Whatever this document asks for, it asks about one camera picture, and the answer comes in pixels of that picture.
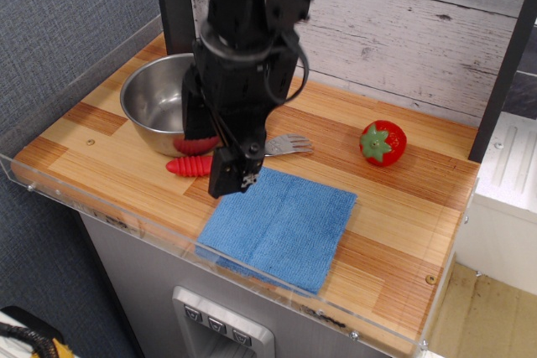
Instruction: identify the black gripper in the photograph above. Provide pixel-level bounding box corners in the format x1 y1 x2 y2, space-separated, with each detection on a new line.
181 34 300 199

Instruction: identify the white toy sink unit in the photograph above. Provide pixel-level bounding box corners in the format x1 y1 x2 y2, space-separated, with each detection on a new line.
455 112 536 294

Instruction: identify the blue folded cloth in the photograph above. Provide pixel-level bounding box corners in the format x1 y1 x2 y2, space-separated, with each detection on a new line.
196 168 357 294

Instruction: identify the left black frame post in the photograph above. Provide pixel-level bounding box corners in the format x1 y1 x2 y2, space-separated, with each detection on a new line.
159 0 196 54

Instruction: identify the stainless steel bowl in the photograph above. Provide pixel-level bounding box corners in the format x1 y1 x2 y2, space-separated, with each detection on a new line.
120 53 219 158

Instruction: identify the red handled metal fork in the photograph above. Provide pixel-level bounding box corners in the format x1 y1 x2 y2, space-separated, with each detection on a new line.
166 133 313 177

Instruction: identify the black braided cable bundle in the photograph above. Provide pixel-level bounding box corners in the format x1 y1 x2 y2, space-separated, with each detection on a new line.
0 320 58 358

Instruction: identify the grey toy fridge cabinet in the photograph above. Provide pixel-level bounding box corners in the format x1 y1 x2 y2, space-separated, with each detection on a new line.
81 215 382 357

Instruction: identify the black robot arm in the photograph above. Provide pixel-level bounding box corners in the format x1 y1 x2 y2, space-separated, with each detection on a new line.
182 0 312 198

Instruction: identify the silver dispenser button panel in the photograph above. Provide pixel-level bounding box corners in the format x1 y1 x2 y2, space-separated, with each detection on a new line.
172 286 276 357

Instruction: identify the red toy strawberry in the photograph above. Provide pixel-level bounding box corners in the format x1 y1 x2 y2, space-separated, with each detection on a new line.
359 120 407 167

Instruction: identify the right black frame post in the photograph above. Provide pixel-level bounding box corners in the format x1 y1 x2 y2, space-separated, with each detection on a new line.
468 0 536 163

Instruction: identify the black frame post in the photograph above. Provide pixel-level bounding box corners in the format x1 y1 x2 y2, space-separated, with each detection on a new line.
159 0 196 54
468 0 536 163

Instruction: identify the yellow tape piece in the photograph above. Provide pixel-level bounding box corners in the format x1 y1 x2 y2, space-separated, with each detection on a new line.
52 338 76 358

